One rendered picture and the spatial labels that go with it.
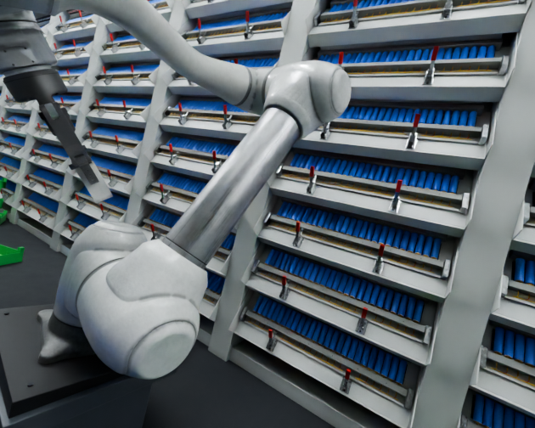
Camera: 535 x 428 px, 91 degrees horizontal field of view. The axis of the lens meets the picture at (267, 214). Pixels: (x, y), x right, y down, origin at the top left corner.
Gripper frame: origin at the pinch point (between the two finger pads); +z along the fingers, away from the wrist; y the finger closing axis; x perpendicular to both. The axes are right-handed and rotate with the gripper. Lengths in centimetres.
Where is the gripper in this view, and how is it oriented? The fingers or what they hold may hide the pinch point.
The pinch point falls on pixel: (96, 185)
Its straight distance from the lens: 62.6
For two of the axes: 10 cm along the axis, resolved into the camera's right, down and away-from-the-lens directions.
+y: 6.1, 3.1, -7.3
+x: 7.7, -4.6, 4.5
